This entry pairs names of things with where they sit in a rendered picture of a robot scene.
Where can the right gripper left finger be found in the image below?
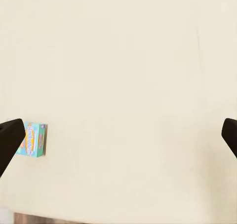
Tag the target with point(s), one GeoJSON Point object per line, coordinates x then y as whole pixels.
{"type": "Point", "coordinates": [12, 133]}

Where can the board game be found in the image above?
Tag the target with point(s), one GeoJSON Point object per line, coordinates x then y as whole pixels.
{"type": "Point", "coordinates": [32, 145]}

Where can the bed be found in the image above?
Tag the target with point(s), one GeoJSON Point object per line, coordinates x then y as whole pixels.
{"type": "Point", "coordinates": [133, 95]}

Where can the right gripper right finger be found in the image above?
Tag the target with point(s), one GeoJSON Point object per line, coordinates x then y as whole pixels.
{"type": "Point", "coordinates": [229, 134]}

